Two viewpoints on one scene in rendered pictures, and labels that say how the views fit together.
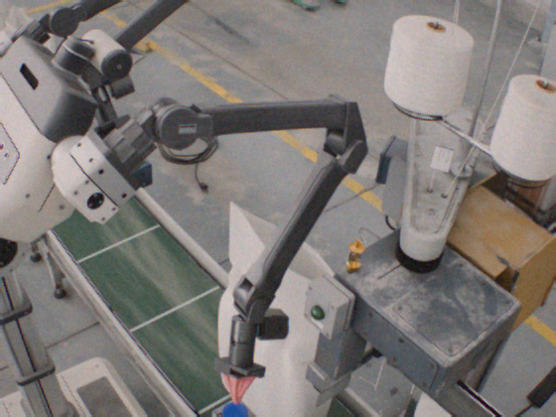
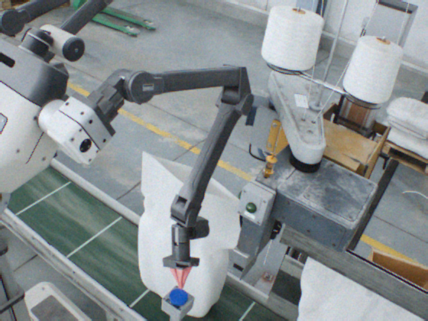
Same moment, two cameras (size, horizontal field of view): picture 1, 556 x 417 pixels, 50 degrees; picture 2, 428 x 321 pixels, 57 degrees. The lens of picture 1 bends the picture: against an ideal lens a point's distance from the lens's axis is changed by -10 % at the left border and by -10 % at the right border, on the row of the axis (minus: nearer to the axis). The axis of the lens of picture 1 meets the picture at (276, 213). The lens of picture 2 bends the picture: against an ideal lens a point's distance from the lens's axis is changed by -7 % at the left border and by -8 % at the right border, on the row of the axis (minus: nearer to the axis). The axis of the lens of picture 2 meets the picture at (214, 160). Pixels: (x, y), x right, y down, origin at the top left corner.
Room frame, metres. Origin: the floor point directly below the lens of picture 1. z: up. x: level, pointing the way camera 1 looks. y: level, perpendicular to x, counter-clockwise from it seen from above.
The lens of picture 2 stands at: (0.06, 0.28, 1.99)
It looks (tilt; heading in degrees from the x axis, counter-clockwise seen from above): 36 degrees down; 341
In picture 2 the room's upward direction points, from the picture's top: 10 degrees clockwise
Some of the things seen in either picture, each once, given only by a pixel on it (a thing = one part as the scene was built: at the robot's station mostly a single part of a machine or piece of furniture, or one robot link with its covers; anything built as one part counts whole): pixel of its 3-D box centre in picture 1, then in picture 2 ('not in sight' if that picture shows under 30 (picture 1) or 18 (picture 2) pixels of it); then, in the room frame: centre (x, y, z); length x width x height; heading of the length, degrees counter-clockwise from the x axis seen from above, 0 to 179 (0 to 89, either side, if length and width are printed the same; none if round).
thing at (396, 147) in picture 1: (395, 167); (257, 114); (1.31, -0.28, 1.25); 0.10 x 0.08 x 0.12; 158
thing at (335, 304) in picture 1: (328, 306); (256, 202); (0.80, -0.11, 1.29); 0.08 x 0.05 x 0.09; 43
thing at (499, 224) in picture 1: (496, 259); (335, 165); (1.07, -0.52, 1.18); 0.34 x 0.25 x 0.31; 133
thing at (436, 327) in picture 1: (417, 331); (309, 213); (0.82, -0.29, 1.21); 0.30 x 0.25 x 0.30; 43
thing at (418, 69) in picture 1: (429, 64); (292, 37); (1.16, -0.27, 1.61); 0.17 x 0.17 x 0.17
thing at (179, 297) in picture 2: (234, 414); (178, 297); (0.83, 0.05, 0.84); 0.06 x 0.06 x 0.02
